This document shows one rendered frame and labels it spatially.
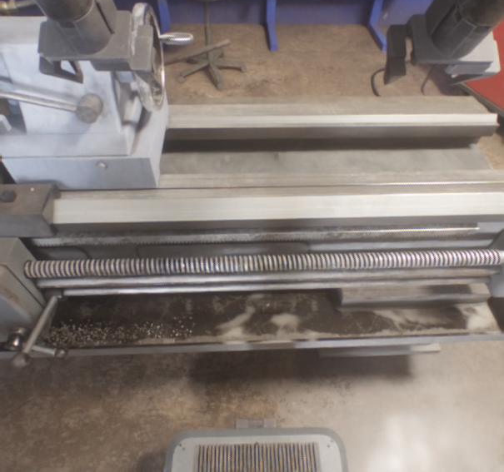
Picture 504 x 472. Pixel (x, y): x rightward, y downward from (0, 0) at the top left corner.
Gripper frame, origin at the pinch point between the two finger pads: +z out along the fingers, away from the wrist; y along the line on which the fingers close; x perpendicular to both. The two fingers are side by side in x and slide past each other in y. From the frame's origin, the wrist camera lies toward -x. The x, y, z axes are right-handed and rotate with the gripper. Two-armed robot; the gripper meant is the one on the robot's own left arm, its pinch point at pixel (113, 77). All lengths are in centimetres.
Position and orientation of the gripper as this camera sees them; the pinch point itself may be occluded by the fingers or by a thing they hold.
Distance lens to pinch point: 60.2
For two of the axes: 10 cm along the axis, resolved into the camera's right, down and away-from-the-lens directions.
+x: 0.1, 9.8, -1.8
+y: -10.0, 0.1, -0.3
